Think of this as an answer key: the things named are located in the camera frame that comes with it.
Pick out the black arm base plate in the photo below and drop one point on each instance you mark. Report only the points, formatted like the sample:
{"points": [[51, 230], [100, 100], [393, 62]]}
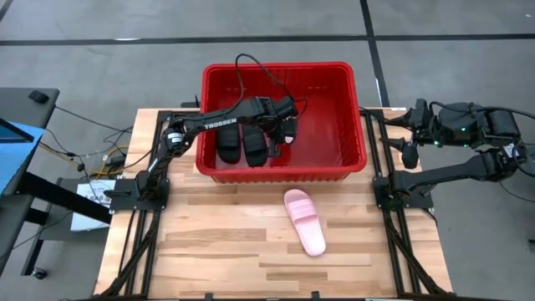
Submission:
{"points": [[422, 200], [125, 200]]}

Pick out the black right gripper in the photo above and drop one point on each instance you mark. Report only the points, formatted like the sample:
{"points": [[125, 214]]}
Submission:
{"points": [[422, 123]]}

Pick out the black caster wheel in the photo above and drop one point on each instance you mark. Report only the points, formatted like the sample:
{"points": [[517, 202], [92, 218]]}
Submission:
{"points": [[39, 273]]}

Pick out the black power adapter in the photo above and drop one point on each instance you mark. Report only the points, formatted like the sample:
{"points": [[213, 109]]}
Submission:
{"points": [[117, 161]]}

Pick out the black framed screen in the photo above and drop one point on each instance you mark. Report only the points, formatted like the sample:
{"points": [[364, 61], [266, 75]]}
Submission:
{"points": [[8, 133]]}

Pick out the black computer mouse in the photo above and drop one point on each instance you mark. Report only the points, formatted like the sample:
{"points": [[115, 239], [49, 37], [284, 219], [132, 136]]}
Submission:
{"points": [[39, 97]]}

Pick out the dark grey desk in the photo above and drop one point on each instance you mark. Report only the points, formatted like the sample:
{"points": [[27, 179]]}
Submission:
{"points": [[21, 106]]}

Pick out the small black bracket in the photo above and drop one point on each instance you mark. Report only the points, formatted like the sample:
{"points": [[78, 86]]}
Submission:
{"points": [[192, 104]]}

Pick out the white table label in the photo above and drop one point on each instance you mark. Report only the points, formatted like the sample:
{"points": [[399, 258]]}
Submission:
{"points": [[399, 108]]}

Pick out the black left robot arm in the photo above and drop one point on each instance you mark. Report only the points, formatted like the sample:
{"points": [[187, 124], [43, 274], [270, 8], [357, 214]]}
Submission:
{"points": [[217, 121]]}

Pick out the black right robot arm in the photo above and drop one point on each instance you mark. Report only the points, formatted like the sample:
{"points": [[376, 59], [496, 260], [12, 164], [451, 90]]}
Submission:
{"points": [[451, 169]]}

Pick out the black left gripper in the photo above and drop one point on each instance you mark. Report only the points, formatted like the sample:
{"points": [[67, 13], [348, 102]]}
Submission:
{"points": [[273, 110]]}

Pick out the black rubber slide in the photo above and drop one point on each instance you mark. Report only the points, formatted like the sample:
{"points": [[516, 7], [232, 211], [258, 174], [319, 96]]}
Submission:
{"points": [[255, 150], [229, 150]]}

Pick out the light blue board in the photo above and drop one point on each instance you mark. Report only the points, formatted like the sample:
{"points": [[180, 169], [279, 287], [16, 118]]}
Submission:
{"points": [[16, 159]]}

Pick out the red plastic bin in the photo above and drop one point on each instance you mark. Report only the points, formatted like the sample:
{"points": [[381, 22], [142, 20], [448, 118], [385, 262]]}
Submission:
{"points": [[330, 125]]}

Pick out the white paper sheet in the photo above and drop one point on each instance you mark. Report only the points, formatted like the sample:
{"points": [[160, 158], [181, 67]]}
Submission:
{"points": [[85, 217]]}

